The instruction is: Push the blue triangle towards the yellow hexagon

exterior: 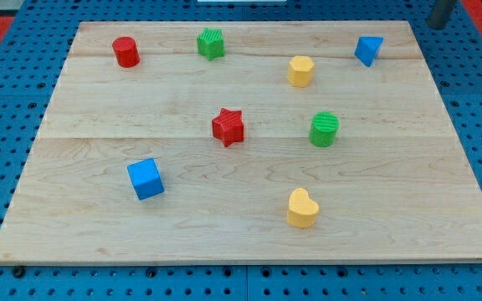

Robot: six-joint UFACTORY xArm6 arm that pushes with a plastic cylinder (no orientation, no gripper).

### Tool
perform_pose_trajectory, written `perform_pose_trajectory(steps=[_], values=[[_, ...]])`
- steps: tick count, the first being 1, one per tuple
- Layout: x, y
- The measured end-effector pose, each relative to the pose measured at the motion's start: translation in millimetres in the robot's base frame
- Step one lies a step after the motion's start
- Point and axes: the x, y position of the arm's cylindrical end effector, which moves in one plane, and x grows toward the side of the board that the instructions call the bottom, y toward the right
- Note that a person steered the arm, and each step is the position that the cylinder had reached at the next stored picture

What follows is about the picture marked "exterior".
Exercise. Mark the wooden board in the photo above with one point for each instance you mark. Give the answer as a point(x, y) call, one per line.
point(394, 187)

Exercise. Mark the yellow hexagon block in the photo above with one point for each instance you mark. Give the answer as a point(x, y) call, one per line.
point(300, 71)

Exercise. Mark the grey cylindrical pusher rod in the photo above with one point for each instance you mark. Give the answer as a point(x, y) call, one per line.
point(440, 14)

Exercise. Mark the blue triangle block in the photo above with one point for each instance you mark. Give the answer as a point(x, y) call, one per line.
point(367, 49)

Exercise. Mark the red cylinder block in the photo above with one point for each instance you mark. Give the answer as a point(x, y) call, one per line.
point(126, 52)

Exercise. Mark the yellow heart block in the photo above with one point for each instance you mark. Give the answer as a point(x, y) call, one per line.
point(302, 211)

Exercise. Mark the blue cube block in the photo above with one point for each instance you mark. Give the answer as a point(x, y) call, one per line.
point(145, 179)

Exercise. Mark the green cylinder block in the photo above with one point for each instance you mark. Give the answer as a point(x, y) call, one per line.
point(323, 129)

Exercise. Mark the green star block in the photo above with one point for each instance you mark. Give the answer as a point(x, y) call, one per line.
point(210, 43)

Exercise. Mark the red star block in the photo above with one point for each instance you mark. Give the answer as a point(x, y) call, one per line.
point(228, 127)

